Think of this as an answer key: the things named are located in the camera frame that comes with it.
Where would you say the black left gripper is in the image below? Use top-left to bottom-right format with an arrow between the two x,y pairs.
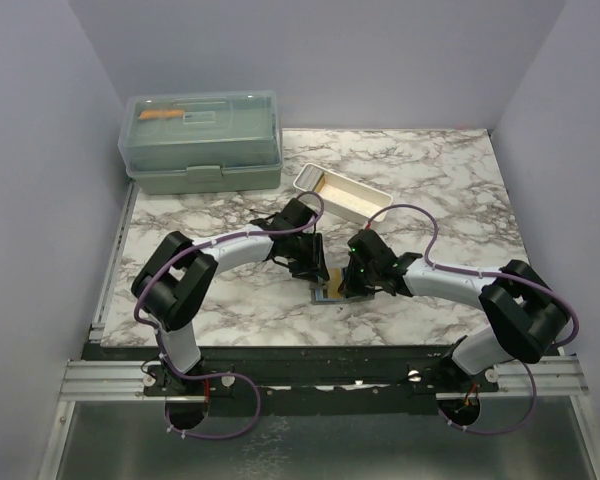
285,232 -> 330,283

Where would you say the gold card with stripe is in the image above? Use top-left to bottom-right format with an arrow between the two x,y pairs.
324,267 -> 345,302

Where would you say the beige card holder wallet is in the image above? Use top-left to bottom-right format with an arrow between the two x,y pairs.
310,267 -> 373,305

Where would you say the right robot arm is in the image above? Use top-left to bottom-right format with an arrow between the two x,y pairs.
339,229 -> 568,392

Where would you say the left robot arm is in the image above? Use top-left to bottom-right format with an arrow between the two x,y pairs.
131,196 -> 329,395

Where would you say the white rectangular card tray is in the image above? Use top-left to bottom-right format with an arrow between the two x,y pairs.
293,163 -> 393,224

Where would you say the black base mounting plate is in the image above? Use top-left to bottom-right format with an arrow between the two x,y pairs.
79,344 -> 563,424

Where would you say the green plastic storage box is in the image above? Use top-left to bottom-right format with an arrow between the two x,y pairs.
118,91 -> 283,195

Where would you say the orange item inside box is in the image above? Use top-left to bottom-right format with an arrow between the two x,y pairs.
138,109 -> 185,121

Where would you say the aluminium rail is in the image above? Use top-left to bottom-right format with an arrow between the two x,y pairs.
59,361 -> 144,402

